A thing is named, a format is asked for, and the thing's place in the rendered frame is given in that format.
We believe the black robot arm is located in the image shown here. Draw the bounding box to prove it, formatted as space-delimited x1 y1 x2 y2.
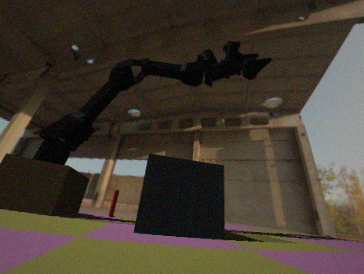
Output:
33 41 241 165

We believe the dark red peg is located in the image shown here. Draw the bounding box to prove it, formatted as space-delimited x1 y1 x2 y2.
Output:
109 190 119 217

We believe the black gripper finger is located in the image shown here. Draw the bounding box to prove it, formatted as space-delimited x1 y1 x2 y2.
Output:
254 57 271 76
238 52 259 61

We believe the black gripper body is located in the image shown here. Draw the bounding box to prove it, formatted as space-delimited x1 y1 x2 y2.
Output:
219 56 256 80

